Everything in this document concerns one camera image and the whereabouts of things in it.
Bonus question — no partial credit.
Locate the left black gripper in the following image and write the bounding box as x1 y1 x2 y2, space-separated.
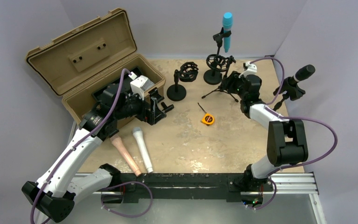
115 88 165 125

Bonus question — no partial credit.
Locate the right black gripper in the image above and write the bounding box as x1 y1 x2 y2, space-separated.
222 71 248 100

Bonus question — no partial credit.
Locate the black tripod shock-mount stand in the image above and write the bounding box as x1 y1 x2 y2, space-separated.
201 54 239 103

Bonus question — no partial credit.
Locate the white grey-headed microphone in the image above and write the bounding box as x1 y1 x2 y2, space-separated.
132 127 154 173

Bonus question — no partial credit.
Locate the pink microphone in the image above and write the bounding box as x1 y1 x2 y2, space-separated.
110 135 142 177

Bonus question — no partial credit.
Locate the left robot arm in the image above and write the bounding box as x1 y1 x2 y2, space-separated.
21 84 174 223

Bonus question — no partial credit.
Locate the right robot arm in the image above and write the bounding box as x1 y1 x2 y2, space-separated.
221 71 309 191

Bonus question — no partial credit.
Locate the black round-base clip stand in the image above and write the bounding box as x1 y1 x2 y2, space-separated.
203 28 229 85

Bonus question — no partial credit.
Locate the black right-side clip stand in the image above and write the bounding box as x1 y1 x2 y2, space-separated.
273 76 306 111

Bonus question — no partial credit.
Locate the blue microphone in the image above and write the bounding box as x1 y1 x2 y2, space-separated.
222 12 233 53

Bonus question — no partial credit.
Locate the black microphone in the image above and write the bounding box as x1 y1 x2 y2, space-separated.
293 64 316 83

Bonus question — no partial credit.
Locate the black T-shaped adapter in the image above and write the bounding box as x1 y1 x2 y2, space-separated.
161 102 174 113

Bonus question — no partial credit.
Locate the grey box inside case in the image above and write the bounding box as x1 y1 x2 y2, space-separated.
145 80 155 90

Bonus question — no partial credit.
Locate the yellow tape measure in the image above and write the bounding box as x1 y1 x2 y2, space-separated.
198 103 215 126

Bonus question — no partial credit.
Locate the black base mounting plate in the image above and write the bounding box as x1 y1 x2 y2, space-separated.
109 173 274 203

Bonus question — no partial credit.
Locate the tan plastic tool case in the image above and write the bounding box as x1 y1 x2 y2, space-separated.
25 8 166 123

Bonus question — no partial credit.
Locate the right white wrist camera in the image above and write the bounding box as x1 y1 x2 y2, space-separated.
239 61 257 78

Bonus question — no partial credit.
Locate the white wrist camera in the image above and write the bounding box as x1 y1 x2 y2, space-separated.
128 72 150 99
239 61 257 78

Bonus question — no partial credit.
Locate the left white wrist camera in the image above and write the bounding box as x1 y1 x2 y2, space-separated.
128 72 150 99

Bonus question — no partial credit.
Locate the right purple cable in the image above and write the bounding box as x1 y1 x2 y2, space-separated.
250 56 338 177

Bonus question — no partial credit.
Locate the black round-base shock-mount stand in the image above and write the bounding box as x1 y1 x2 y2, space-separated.
166 62 199 102

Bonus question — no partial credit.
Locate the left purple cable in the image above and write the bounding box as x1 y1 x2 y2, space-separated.
30 68 133 224

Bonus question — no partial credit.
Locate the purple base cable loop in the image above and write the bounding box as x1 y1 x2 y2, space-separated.
101 180 155 219

